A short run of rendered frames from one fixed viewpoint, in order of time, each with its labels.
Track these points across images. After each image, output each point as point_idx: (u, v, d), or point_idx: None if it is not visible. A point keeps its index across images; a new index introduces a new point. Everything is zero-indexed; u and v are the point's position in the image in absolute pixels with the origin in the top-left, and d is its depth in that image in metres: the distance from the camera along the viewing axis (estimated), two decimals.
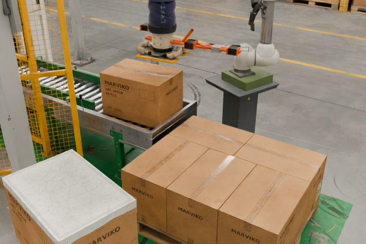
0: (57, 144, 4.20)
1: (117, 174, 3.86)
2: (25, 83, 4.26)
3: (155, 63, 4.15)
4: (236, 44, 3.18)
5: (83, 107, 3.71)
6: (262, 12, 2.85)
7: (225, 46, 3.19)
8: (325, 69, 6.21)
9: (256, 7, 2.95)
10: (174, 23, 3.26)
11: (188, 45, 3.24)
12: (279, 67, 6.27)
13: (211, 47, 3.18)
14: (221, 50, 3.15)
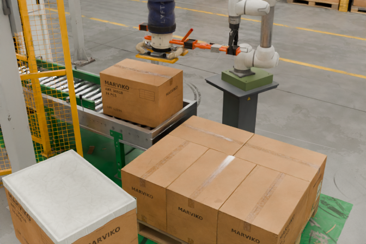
0: (57, 144, 4.20)
1: (117, 174, 3.86)
2: (25, 83, 4.26)
3: (155, 63, 4.15)
4: (236, 45, 3.18)
5: (83, 107, 3.71)
6: (236, 44, 3.19)
7: (224, 46, 3.20)
8: (325, 69, 6.21)
9: (236, 32, 3.11)
10: (173, 23, 3.26)
11: (188, 45, 3.25)
12: (279, 67, 6.27)
13: (211, 47, 3.18)
14: (220, 50, 3.16)
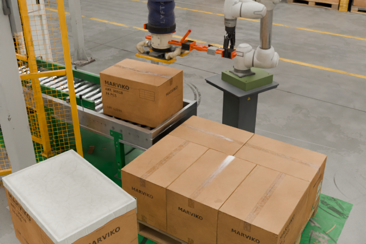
0: (57, 144, 4.20)
1: (117, 174, 3.86)
2: (25, 83, 4.26)
3: (155, 63, 4.15)
4: (232, 48, 3.12)
5: (83, 107, 3.71)
6: (233, 48, 3.13)
7: (221, 48, 3.16)
8: (325, 69, 6.21)
9: (232, 36, 3.05)
10: (173, 23, 3.27)
11: (185, 46, 3.23)
12: (279, 67, 6.27)
13: (207, 49, 3.15)
14: (216, 53, 3.12)
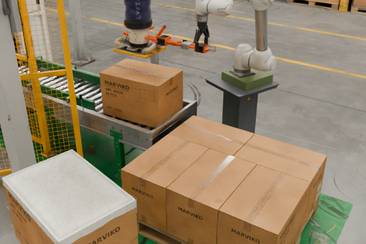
0: (57, 144, 4.20)
1: (117, 174, 3.86)
2: (25, 83, 4.26)
3: (155, 63, 4.15)
4: (205, 43, 3.22)
5: (83, 107, 3.71)
6: (207, 41, 3.24)
7: (194, 43, 3.26)
8: (325, 69, 6.21)
9: (204, 30, 3.16)
10: (149, 19, 3.38)
11: (160, 41, 3.34)
12: (279, 67, 6.27)
13: (181, 44, 3.26)
14: (189, 47, 3.23)
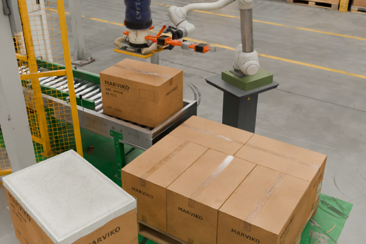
0: (57, 144, 4.20)
1: (117, 174, 3.86)
2: (25, 83, 4.26)
3: (155, 63, 4.15)
4: (205, 43, 3.22)
5: (83, 107, 3.71)
6: (166, 30, 3.36)
7: (194, 43, 3.26)
8: (325, 69, 6.21)
9: (172, 34, 3.46)
10: (149, 19, 3.38)
11: (160, 41, 3.34)
12: (279, 67, 6.27)
13: (181, 44, 3.26)
14: (189, 47, 3.23)
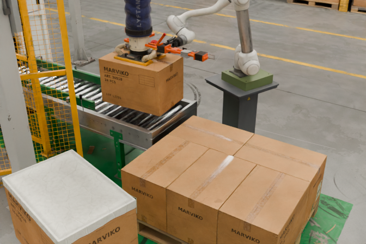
0: (57, 144, 4.20)
1: (117, 174, 3.86)
2: (25, 83, 4.26)
3: None
4: (204, 52, 3.24)
5: (83, 107, 3.71)
6: (164, 44, 3.39)
7: (194, 51, 3.28)
8: (325, 69, 6.21)
9: None
10: (150, 26, 3.40)
11: (160, 49, 3.36)
12: (279, 67, 6.27)
13: (181, 52, 3.28)
14: (189, 55, 3.25)
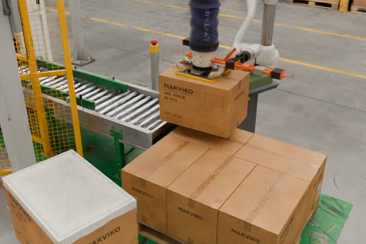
0: (57, 144, 4.20)
1: (117, 174, 3.86)
2: (25, 83, 4.26)
3: (155, 63, 4.15)
4: (280, 68, 2.94)
5: (83, 107, 3.71)
6: (233, 60, 3.09)
7: (268, 68, 2.98)
8: (325, 69, 6.21)
9: None
10: (217, 40, 3.11)
11: (230, 65, 3.06)
12: (279, 67, 6.27)
13: (254, 69, 2.98)
14: (263, 73, 2.95)
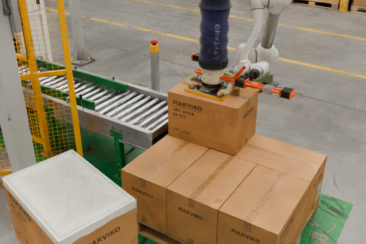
0: (57, 144, 4.20)
1: (117, 174, 3.86)
2: (25, 83, 4.26)
3: (155, 63, 4.15)
4: (290, 87, 2.95)
5: (83, 107, 3.71)
6: (242, 78, 3.11)
7: (278, 87, 2.99)
8: (325, 69, 6.21)
9: None
10: (226, 58, 3.12)
11: (239, 83, 3.08)
12: (279, 67, 6.27)
13: (263, 87, 2.99)
14: (273, 92, 2.96)
